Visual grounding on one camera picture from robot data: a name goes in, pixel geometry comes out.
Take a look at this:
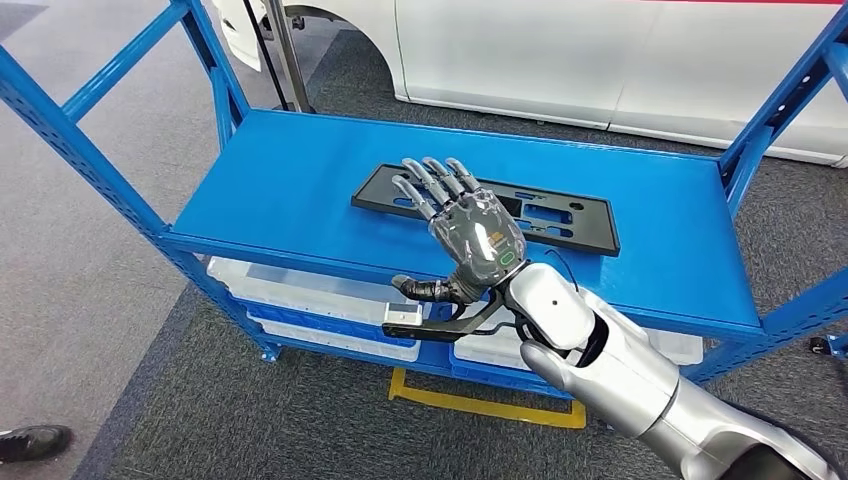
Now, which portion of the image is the white car body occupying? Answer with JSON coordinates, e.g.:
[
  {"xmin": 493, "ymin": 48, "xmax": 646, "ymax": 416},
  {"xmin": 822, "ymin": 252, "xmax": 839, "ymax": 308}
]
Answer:
[{"xmin": 211, "ymin": 0, "xmax": 848, "ymax": 168}]

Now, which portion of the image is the grey metal pole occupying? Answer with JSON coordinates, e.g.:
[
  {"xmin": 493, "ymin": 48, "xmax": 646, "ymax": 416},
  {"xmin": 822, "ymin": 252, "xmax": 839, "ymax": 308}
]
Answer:
[{"xmin": 264, "ymin": 0, "xmax": 317, "ymax": 114}]

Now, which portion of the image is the person's black shoe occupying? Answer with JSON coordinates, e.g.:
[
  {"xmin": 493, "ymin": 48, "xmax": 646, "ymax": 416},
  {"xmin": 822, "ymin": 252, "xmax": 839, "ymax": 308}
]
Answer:
[{"xmin": 0, "ymin": 424, "xmax": 75, "ymax": 465}]

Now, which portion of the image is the black plastic panel part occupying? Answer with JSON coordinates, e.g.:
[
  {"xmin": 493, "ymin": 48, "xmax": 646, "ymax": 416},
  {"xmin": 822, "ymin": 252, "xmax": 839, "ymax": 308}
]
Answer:
[{"xmin": 351, "ymin": 163, "xmax": 622, "ymax": 258}]

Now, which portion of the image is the blue metal shelf rack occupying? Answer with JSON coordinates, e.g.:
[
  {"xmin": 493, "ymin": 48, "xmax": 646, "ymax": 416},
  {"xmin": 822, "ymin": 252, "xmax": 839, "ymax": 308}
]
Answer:
[{"xmin": 0, "ymin": 0, "xmax": 848, "ymax": 402}]

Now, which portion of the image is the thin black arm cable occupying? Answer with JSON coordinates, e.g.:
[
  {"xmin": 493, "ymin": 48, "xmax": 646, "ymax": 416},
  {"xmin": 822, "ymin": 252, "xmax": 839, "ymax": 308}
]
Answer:
[{"xmin": 544, "ymin": 248, "xmax": 582, "ymax": 294}]

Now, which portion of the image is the black hanging cable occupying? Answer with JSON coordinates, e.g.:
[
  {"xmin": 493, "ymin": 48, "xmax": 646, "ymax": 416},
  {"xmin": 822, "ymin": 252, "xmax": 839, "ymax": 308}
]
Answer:
[{"xmin": 241, "ymin": 0, "xmax": 293, "ymax": 112}]

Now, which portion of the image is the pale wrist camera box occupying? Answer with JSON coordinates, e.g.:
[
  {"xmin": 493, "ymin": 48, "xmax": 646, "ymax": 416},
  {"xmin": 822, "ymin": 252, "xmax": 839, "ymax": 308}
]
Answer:
[{"xmin": 382, "ymin": 302, "xmax": 424, "ymax": 328}]

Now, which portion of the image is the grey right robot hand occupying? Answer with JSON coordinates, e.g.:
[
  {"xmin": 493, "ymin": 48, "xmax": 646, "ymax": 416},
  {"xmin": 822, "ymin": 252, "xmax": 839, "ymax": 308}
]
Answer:
[{"xmin": 390, "ymin": 156, "xmax": 529, "ymax": 306}]

